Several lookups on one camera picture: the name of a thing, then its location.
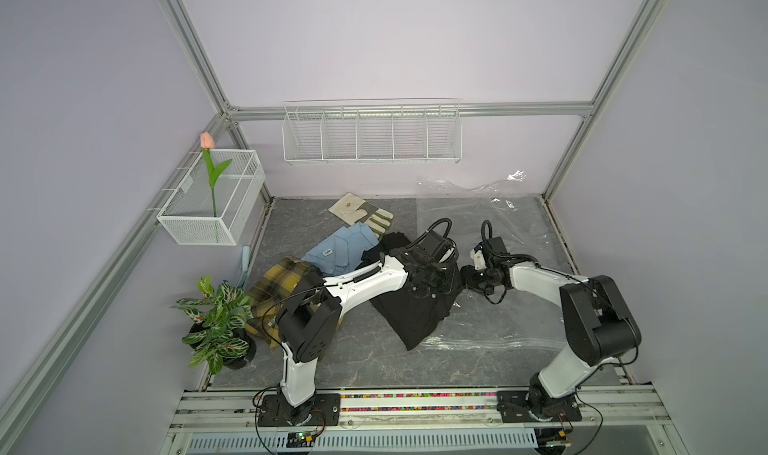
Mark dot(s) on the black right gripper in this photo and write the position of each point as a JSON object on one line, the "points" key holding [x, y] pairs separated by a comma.
{"points": [[466, 272]]}

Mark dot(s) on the white wire wall shelf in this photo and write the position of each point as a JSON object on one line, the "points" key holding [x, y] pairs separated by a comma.
{"points": [[372, 131]]}

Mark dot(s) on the black shirt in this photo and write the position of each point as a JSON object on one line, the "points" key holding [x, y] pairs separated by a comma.
{"points": [[412, 319]]}

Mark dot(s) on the cream green work glove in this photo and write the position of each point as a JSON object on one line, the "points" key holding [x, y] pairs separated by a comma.
{"points": [[352, 209]]}

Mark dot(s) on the green potted plant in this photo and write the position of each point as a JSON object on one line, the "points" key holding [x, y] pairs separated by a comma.
{"points": [[218, 336]]}

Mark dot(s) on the pink artificial tulip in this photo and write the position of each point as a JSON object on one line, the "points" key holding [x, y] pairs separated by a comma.
{"points": [[214, 170]]}

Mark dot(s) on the clear plastic vacuum bag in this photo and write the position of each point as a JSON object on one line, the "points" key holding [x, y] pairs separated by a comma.
{"points": [[496, 226]]}

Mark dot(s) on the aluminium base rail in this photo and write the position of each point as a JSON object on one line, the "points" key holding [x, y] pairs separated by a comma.
{"points": [[239, 410]]}

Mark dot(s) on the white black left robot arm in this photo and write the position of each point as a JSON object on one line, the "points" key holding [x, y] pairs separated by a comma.
{"points": [[304, 339]]}

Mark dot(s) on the light blue folded shirt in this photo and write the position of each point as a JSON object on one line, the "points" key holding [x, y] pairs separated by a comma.
{"points": [[342, 251]]}

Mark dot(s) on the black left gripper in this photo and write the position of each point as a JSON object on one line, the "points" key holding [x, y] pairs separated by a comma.
{"points": [[449, 283]]}

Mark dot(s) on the yellow plaid shirt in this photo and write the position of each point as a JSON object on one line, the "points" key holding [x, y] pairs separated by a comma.
{"points": [[277, 284]]}

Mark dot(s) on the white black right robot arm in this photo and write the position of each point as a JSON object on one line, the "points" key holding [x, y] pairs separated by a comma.
{"points": [[599, 326]]}

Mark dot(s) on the white wire side basket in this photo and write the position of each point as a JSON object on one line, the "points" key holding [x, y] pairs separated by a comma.
{"points": [[219, 193]]}

